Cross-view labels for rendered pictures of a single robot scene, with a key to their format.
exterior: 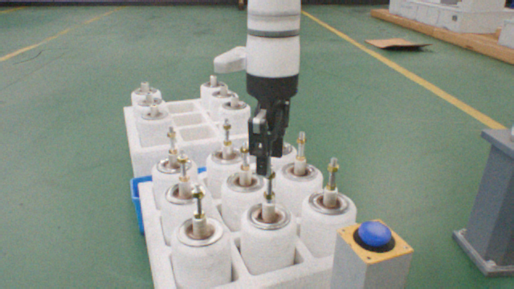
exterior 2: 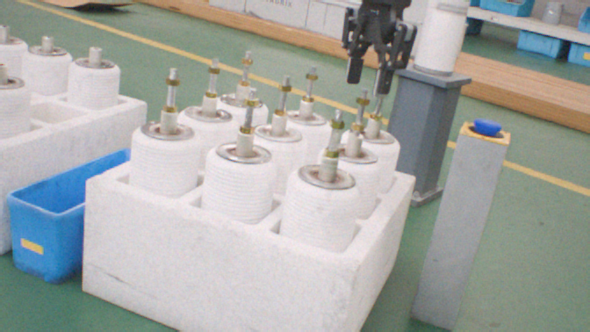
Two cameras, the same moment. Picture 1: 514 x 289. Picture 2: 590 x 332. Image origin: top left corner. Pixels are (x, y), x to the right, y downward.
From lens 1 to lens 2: 70 cm
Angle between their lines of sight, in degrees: 48
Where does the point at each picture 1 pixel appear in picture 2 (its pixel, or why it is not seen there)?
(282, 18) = not seen: outside the picture
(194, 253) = (352, 194)
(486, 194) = (403, 128)
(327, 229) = (388, 161)
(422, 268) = not seen: hidden behind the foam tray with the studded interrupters
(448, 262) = not seen: hidden behind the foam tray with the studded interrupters
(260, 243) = (369, 180)
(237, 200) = (291, 152)
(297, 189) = (320, 135)
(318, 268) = (398, 199)
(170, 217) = (251, 184)
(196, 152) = (75, 138)
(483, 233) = (406, 167)
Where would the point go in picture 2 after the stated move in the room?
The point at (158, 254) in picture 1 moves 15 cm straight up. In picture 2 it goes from (259, 233) to (277, 119)
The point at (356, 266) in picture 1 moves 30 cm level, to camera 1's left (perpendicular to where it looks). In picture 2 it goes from (491, 155) to (373, 197)
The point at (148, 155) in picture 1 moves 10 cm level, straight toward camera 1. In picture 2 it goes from (19, 150) to (68, 169)
